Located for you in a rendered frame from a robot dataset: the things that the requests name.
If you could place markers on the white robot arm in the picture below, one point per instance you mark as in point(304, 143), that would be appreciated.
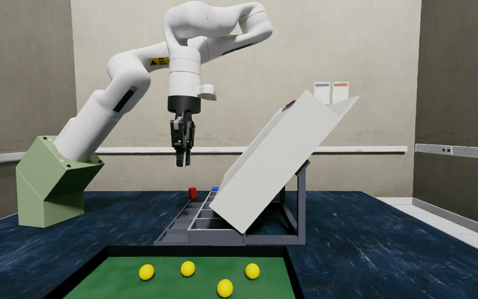
point(184, 51)

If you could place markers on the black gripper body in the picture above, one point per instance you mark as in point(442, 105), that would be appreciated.
point(184, 106)

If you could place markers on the yellow ball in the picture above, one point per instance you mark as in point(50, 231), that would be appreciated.
point(252, 271)
point(187, 268)
point(146, 272)
point(225, 288)

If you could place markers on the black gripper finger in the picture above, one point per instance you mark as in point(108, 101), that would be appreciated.
point(190, 144)
point(177, 133)

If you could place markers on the red plug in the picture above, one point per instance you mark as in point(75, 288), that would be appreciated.
point(192, 193)

